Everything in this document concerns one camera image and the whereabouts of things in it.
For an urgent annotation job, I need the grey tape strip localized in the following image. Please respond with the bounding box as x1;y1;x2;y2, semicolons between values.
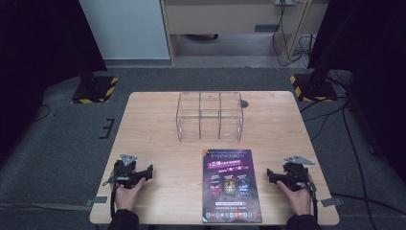
84;195;109;208
320;196;345;208

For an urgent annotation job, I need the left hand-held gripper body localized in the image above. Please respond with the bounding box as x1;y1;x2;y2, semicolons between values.
107;153;146;190

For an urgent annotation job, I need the black stand base striped edge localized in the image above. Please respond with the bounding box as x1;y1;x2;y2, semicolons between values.
71;75;120;105
288;72;340;104

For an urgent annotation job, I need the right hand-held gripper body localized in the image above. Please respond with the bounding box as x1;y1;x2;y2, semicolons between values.
281;155;318;193

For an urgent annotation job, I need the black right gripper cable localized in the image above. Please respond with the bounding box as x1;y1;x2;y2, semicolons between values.
295;169;320;222

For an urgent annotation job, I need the black curtain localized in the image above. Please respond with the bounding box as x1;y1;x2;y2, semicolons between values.
0;0;108;167
306;0;406;183

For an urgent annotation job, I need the black hanging cable bundle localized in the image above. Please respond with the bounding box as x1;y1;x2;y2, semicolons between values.
271;0;318;69

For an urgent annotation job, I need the person's right hand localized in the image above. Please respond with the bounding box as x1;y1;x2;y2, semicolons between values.
276;179;312;217

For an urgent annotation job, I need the black tape floor mark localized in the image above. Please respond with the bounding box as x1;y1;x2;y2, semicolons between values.
99;117;116;140

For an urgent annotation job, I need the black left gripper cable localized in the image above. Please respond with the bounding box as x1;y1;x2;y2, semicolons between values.
101;179;118;219

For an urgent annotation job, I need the person's left hand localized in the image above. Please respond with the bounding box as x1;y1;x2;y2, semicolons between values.
113;176;147;212

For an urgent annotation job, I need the light wooden desk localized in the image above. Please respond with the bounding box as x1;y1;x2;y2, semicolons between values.
158;0;330;66

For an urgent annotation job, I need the purple printed brochure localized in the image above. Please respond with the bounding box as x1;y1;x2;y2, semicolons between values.
201;148;263;224

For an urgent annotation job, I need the clear acrylic compartment organizer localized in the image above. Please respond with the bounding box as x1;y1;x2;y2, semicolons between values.
175;91;244;143

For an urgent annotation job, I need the black thin floor cable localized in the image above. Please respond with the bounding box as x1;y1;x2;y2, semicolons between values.
32;103;53;123

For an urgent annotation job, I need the white panel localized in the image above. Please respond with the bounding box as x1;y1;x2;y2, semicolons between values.
78;0;170;61

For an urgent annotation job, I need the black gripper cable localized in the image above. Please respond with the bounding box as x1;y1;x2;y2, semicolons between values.
101;179;118;219
295;169;320;222

